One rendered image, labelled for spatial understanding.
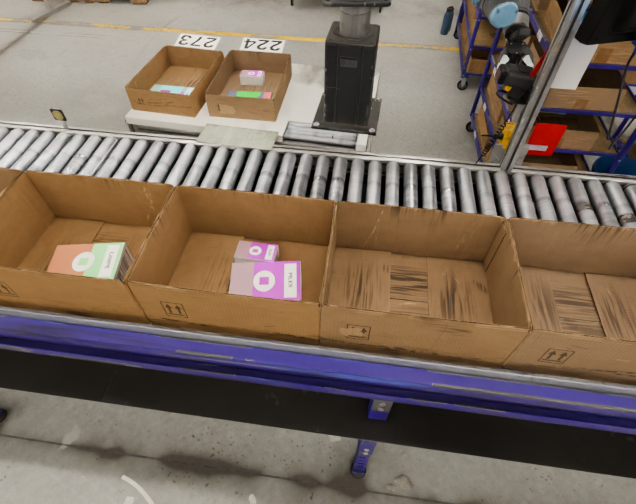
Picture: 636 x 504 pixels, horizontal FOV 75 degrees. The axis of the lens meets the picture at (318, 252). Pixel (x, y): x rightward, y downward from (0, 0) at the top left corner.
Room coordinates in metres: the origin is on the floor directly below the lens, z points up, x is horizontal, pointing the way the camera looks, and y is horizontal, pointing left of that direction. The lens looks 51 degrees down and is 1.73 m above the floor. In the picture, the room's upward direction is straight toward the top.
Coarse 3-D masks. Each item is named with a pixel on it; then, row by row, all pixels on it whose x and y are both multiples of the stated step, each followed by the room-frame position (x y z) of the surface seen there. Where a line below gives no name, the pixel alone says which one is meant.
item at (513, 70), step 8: (504, 64) 1.30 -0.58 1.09; (512, 64) 1.29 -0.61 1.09; (520, 64) 1.29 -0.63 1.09; (496, 72) 1.30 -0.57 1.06; (504, 72) 1.25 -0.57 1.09; (512, 72) 1.25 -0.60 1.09; (520, 72) 1.25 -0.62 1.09; (528, 72) 1.25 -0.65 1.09; (496, 80) 1.27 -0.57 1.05; (504, 80) 1.25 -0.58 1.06; (512, 80) 1.24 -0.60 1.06; (520, 80) 1.24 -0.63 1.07; (528, 80) 1.24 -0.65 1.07; (512, 88) 1.26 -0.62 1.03; (520, 88) 1.24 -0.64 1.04; (528, 88) 1.24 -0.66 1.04; (512, 96) 1.25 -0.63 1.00; (520, 96) 1.25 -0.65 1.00
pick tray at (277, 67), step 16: (224, 64) 1.79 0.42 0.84; (240, 64) 1.89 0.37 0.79; (256, 64) 1.88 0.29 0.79; (272, 64) 1.87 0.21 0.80; (288, 64) 1.78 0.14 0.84; (224, 80) 1.75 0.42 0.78; (272, 80) 1.80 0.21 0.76; (288, 80) 1.77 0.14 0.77; (208, 96) 1.52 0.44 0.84; (224, 96) 1.51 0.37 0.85; (272, 96) 1.66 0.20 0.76; (224, 112) 1.51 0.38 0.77; (240, 112) 1.50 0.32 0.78; (256, 112) 1.49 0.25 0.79; (272, 112) 1.49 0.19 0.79
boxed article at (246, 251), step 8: (240, 240) 0.69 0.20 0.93; (240, 248) 0.66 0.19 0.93; (248, 248) 0.66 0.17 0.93; (256, 248) 0.66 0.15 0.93; (264, 248) 0.66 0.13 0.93; (272, 248) 0.66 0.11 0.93; (240, 256) 0.64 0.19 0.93; (248, 256) 0.64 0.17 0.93; (256, 256) 0.64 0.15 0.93; (264, 256) 0.64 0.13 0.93; (272, 256) 0.64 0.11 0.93
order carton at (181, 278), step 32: (192, 192) 0.75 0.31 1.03; (224, 192) 0.74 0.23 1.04; (256, 192) 0.74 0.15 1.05; (160, 224) 0.64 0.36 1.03; (192, 224) 0.76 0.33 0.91; (224, 224) 0.75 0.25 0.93; (256, 224) 0.74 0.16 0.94; (288, 224) 0.72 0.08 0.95; (320, 224) 0.71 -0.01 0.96; (160, 256) 0.60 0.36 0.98; (192, 256) 0.67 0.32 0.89; (224, 256) 0.67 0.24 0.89; (288, 256) 0.67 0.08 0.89; (320, 256) 0.67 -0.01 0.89; (160, 288) 0.46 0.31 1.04; (192, 288) 0.57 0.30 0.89; (224, 288) 0.57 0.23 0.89; (320, 288) 0.57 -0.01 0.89; (160, 320) 0.47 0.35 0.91; (192, 320) 0.46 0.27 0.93; (224, 320) 0.45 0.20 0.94; (256, 320) 0.44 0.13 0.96; (288, 320) 0.43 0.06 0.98
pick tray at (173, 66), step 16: (176, 48) 1.92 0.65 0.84; (192, 48) 1.91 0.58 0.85; (160, 64) 1.85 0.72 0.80; (176, 64) 1.93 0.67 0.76; (192, 64) 1.91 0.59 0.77; (208, 64) 1.90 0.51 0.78; (144, 80) 1.70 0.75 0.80; (160, 80) 1.79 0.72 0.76; (176, 80) 1.79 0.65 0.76; (192, 80) 1.79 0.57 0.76; (208, 80) 1.68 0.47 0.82; (128, 96) 1.56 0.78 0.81; (144, 96) 1.55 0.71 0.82; (160, 96) 1.53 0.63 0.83; (176, 96) 1.52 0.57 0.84; (192, 96) 1.53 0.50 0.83; (160, 112) 1.54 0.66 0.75; (176, 112) 1.52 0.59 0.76; (192, 112) 1.51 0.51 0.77
